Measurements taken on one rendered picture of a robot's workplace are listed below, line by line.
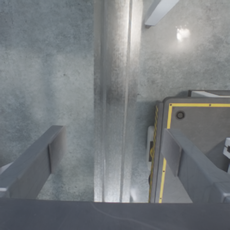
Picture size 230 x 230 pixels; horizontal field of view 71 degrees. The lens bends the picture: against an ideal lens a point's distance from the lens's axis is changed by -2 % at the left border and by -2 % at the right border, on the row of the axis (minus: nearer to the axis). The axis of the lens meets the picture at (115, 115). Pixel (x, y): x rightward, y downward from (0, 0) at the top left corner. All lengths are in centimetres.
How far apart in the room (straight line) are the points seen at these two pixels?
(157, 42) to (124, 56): 81
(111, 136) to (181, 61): 87
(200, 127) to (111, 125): 60
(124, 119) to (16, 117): 101
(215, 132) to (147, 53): 54
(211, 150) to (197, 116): 18
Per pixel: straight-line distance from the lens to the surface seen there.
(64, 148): 16
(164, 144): 16
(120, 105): 23
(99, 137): 26
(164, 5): 68
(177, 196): 96
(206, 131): 82
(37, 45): 108
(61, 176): 129
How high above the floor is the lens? 98
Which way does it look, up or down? 74 degrees down
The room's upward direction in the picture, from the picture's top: 179 degrees clockwise
